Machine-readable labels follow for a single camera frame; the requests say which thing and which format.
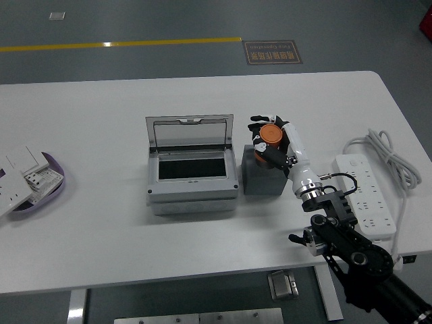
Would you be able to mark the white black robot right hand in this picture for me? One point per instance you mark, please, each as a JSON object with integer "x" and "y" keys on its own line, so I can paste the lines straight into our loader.
{"x": 297, "y": 148}

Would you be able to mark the orange cylinder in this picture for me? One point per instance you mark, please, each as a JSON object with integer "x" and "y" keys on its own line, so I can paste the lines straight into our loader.
{"x": 271, "y": 133}

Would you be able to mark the grey box with clear lid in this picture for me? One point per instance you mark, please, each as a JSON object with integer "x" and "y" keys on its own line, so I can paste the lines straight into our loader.
{"x": 192, "y": 192}

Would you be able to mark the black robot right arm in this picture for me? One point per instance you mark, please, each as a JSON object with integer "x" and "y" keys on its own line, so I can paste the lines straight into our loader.
{"x": 347, "y": 239}

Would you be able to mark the grey cube with round hole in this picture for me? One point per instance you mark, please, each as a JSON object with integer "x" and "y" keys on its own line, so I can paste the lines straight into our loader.
{"x": 263, "y": 182}

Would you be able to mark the metal floor socket box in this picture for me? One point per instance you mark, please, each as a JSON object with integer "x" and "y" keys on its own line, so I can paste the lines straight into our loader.
{"x": 283, "y": 285}

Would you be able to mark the black table control box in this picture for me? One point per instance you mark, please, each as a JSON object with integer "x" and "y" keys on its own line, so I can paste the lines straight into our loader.
{"x": 410, "y": 260}

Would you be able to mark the brown floor sign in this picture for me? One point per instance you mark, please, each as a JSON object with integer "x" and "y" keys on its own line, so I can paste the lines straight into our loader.
{"x": 272, "y": 52}

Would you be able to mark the white table leg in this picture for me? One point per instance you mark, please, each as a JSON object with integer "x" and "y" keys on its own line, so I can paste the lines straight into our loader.
{"x": 76, "y": 307}
{"x": 329, "y": 297}

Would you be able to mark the red object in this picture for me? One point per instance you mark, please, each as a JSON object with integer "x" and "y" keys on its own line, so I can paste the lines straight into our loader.
{"x": 427, "y": 20}

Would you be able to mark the purple tray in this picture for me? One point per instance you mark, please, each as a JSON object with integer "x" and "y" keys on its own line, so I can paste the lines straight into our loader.
{"x": 55, "y": 192}

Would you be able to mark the white socket module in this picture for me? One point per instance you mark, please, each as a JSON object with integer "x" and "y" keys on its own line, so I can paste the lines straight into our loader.
{"x": 45, "y": 179}

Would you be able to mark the small metal floor plate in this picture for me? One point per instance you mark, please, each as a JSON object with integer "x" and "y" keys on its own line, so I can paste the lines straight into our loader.
{"x": 57, "y": 15}

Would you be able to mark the metal base plate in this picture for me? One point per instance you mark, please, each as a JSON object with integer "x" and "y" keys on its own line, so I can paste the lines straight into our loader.
{"x": 202, "y": 317}

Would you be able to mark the large white switch plate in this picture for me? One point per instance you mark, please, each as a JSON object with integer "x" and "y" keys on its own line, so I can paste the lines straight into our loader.
{"x": 13, "y": 189}

